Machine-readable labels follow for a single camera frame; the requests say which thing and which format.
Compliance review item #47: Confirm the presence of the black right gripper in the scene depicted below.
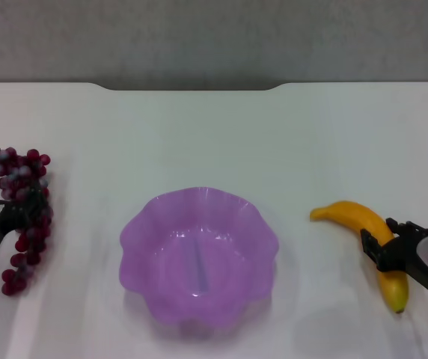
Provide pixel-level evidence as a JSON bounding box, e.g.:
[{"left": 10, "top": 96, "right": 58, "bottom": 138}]
[{"left": 360, "top": 217, "right": 428, "bottom": 292}]

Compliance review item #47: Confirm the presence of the purple translucent wavy bowl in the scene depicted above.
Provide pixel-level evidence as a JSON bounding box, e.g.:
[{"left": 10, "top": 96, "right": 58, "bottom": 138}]
[{"left": 118, "top": 186, "right": 281, "bottom": 332}]

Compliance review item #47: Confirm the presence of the dark red grape bunch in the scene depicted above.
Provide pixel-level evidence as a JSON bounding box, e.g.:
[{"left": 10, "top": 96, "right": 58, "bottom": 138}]
[{"left": 0, "top": 147, "right": 55, "bottom": 297}]

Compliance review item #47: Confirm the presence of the yellow banana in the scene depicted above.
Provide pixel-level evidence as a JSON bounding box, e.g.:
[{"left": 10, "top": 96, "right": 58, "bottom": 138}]
[{"left": 309, "top": 200, "right": 410, "bottom": 314}]

